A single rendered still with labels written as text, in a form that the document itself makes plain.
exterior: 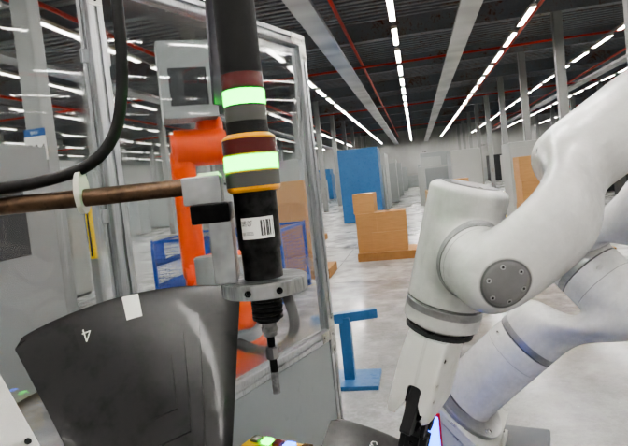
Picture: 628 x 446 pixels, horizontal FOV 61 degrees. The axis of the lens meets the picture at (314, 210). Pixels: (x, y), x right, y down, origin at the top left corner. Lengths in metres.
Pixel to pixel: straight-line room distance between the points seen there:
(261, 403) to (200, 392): 1.13
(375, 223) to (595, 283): 8.77
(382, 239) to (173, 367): 9.25
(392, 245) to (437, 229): 9.20
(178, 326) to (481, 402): 0.71
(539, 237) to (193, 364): 0.34
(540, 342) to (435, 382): 0.50
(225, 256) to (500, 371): 0.77
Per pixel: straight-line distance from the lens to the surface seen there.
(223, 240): 0.42
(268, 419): 1.69
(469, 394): 1.13
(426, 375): 0.60
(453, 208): 0.55
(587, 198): 0.55
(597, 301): 1.04
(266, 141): 0.42
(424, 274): 0.57
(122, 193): 0.44
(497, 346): 1.10
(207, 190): 0.42
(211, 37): 0.46
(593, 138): 0.61
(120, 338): 0.58
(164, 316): 0.59
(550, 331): 1.06
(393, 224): 9.72
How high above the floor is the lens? 1.53
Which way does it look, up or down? 3 degrees down
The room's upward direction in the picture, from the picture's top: 6 degrees counter-clockwise
